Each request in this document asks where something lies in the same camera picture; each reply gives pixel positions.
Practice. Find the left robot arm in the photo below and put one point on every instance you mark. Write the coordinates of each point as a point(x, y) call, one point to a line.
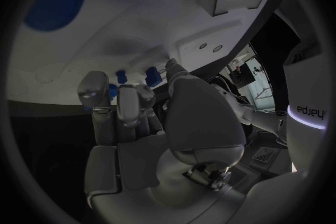
point(262, 121)

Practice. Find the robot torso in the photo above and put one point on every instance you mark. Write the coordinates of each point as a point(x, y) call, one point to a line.
point(305, 85)

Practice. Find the blue peg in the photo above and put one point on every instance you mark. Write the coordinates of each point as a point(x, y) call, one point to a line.
point(121, 77)

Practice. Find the blue gear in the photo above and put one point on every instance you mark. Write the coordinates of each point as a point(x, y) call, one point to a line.
point(113, 91)

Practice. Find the blue block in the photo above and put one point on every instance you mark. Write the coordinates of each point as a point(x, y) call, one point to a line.
point(152, 78)

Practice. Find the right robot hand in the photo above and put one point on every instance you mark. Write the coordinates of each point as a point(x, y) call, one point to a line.
point(199, 119)

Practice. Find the white task board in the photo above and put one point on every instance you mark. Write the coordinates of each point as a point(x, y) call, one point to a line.
point(136, 9)

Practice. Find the black screen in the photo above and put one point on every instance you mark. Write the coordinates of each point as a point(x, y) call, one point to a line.
point(242, 72)

